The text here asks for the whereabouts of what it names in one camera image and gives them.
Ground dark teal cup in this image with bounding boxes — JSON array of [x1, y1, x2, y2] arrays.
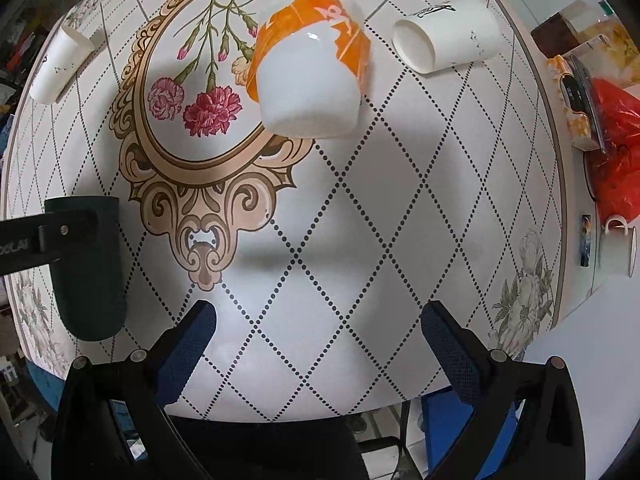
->
[[44, 195, 127, 341]]

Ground white paper cup left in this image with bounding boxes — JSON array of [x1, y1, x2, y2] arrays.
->
[[29, 25, 96, 105]]

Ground white paper cup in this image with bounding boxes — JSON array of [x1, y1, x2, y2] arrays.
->
[[29, 25, 96, 105], [392, 0, 502, 75]]

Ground orange and white cup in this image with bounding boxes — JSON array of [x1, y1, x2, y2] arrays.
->
[[245, 0, 371, 139]]

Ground white paper cup right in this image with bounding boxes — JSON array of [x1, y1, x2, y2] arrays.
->
[[392, 0, 502, 75]]

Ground floral diamond pattern tablecloth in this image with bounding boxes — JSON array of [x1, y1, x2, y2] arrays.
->
[[1, 0, 566, 422]]

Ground small photo card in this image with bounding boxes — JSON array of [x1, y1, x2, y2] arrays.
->
[[579, 214, 592, 268]]

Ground red plastic bag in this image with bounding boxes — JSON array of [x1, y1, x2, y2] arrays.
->
[[587, 78, 640, 223]]

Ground white mug with handle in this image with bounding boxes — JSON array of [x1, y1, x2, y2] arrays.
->
[[598, 214, 638, 278]]

